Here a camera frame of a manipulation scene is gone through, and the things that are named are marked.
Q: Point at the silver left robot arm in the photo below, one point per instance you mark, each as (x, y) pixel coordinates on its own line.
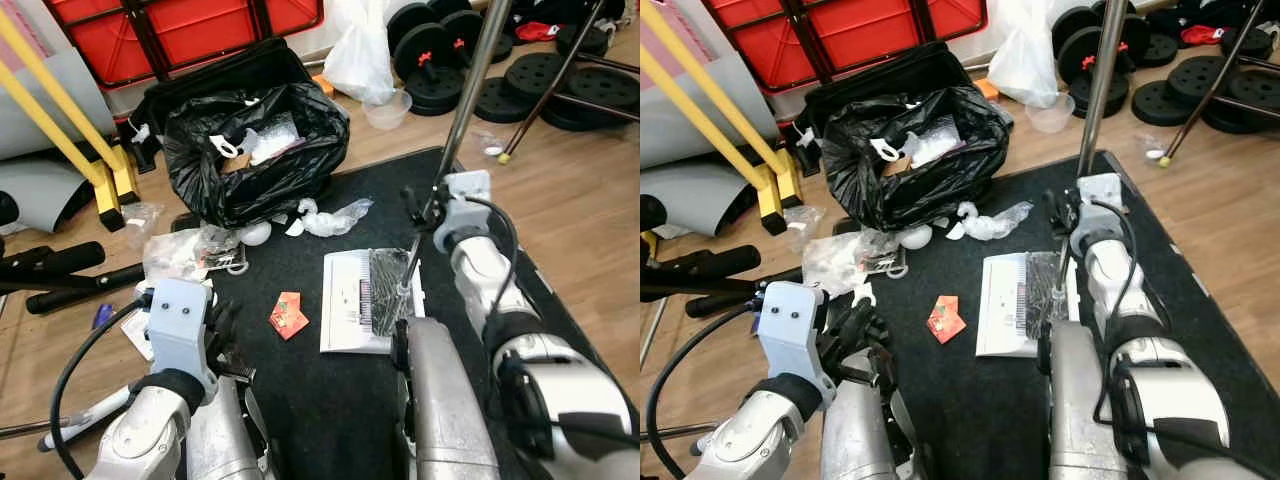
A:
(750, 450)
(140, 440)

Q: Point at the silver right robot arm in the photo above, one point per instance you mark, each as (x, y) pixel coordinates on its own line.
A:
(1110, 280)
(490, 290)

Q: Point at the black floor mat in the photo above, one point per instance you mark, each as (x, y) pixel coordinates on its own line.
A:
(330, 400)
(980, 420)

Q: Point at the red paper packet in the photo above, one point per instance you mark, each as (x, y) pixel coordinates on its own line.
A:
(290, 317)
(946, 320)

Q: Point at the clear bag with dark hardware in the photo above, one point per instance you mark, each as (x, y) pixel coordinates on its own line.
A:
(840, 262)
(180, 255)

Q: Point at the crumpled clear plastic wrap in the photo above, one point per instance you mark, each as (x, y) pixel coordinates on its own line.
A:
(335, 218)
(990, 222)

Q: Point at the silver left robot leg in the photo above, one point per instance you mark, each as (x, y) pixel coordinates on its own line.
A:
(220, 440)
(860, 440)

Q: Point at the silver robot leg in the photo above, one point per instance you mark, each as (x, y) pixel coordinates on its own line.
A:
(220, 440)
(860, 440)
(1075, 410)
(445, 400)

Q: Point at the small white ball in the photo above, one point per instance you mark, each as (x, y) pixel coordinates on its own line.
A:
(257, 234)
(915, 237)

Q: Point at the clear plastic bowl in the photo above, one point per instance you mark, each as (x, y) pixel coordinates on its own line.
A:
(1050, 115)
(385, 112)

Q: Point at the white dustpan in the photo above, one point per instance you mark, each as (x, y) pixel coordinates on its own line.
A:
(340, 310)
(1000, 310)

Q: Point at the black rubbish bag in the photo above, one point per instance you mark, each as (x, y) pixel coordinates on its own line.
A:
(290, 175)
(950, 178)

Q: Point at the small blue item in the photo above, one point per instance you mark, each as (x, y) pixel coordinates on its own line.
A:
(103, 317)

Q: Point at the black weight plate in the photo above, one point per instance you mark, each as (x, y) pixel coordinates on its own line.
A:
(505, 100)
(1200, 75)
(1255, 100)
(600, 95)
(545, 70)
(1165, 105)

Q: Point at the white clear wrapper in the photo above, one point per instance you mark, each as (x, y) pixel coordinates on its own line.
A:
(270, 145)
(930, 148)

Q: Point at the white plastic bag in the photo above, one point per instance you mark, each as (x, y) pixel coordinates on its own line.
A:
(355, 60)
(1020, 60)

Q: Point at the white marker pen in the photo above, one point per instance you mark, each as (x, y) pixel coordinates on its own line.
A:
(85, 418)

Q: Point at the black foam leg rollers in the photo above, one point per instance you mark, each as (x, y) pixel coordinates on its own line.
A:
(700, 265)
(60, 262)

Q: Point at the white hook tag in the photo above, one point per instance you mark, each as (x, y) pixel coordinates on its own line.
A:
(885, 152)
(225, 150)

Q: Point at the red top table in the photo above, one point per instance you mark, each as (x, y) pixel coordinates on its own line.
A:
(1205, 100)
(541, 100)

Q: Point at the silver right robot leg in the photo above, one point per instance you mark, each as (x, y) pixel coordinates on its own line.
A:
(1075, 410)
(445, 400)

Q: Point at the grey folded mat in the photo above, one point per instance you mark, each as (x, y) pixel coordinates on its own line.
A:
(50, 190)
(690, 190)

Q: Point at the pink foam mat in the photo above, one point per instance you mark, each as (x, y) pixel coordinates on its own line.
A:
(655, 45)
(35, 30)

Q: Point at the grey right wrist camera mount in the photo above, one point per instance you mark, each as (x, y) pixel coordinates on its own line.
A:
(1098, 210)
(465, 205)

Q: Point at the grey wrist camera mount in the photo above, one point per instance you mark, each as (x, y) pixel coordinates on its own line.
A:
(792, 335)
(465, 205)
(1098, 210)
(180, 330)

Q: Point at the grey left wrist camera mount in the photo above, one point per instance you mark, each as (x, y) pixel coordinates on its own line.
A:
(180, 330)
(792, 335)

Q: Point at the yellow tubular metal frame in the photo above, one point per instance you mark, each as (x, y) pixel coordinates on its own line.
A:
(770, 205)
(112, 200)

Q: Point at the red folded table black frame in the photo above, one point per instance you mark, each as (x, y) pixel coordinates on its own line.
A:
(850, 30)
(190, 30)

